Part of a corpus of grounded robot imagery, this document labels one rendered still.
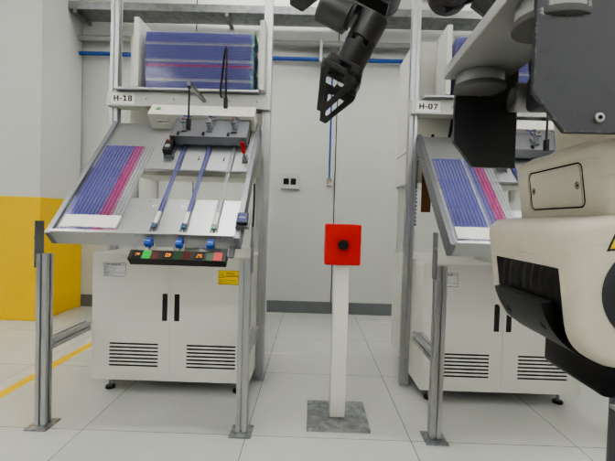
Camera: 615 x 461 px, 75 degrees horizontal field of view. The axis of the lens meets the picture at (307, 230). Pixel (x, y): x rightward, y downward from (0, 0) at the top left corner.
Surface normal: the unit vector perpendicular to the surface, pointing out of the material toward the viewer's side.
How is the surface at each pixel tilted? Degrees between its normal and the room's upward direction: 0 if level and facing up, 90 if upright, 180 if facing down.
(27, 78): 90
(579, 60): 90
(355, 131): 90
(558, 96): 90
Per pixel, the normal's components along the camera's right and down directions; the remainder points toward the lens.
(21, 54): -0.01, 0.03
